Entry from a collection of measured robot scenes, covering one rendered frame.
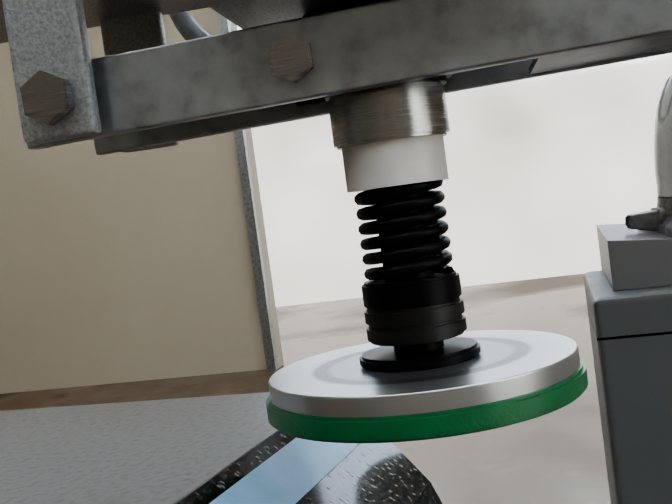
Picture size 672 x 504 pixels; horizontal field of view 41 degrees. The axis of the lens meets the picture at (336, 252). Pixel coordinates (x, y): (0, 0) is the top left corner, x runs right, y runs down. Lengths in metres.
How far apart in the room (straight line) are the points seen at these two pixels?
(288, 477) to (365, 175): 0.23
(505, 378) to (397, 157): 0.16
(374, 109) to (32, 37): 0.22
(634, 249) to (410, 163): 0.91
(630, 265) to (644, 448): 0.28
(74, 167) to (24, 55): 5.67
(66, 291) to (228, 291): 1.15
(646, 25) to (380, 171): 0.18
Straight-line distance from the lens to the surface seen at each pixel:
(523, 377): 0.55
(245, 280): 5.84
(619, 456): 1.46
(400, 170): 0.59
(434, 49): 0.57
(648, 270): 1.47
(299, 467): 0.71
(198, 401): 0.90
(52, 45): 0.61
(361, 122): 0.59
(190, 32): 0.82
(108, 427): 0.86
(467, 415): 0.54
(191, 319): 6.00
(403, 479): 0.80
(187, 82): 0.60
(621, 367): 1.42
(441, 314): 0.60
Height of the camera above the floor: 0.99
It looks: 3 degrees down
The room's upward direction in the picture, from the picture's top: 8 degrees counter-clockwise
